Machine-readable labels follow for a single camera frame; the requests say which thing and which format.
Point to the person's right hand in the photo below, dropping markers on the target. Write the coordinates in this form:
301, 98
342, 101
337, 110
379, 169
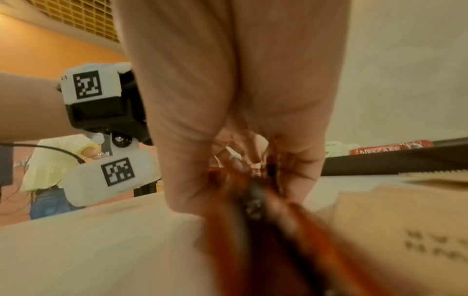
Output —
237, 72

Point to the neat rows of tea bags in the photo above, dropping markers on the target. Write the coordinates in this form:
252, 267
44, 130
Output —
338, 149

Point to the brown plastic tray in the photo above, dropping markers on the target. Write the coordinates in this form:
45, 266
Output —
384, 162

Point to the pile of brown sugar packets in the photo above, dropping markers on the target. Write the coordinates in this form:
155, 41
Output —
384, 216

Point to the person's left forearm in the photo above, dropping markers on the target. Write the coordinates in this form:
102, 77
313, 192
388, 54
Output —
29, 107

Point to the left wristband with marker tiles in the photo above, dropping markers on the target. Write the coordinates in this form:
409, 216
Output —
106, 112

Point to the ceiling vent grille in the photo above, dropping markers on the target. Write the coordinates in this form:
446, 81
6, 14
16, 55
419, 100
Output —
73, 14

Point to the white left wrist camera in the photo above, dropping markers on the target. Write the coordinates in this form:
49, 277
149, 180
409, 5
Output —
109, 176

